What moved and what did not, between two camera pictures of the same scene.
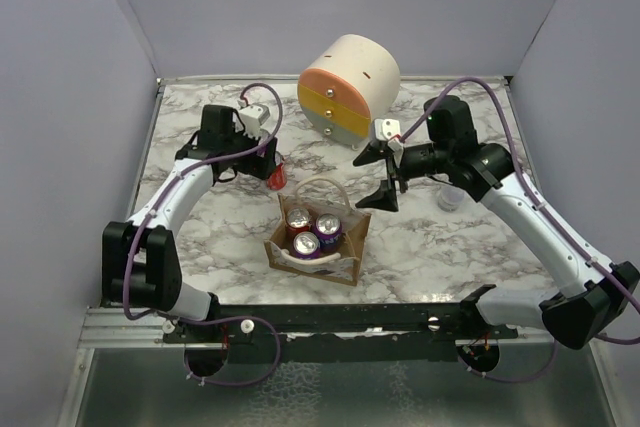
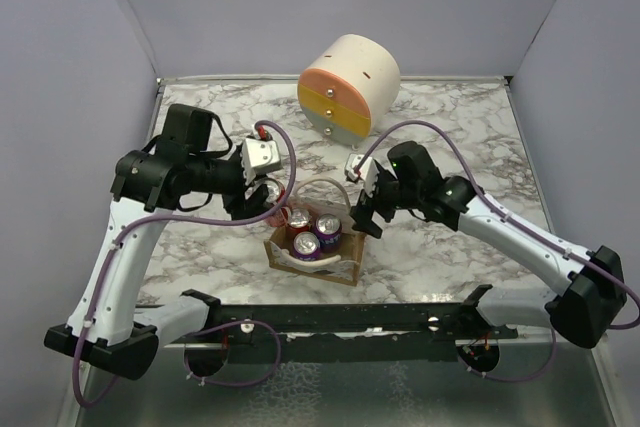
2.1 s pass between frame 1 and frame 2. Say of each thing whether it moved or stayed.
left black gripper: moved
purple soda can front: stayed
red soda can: stayed
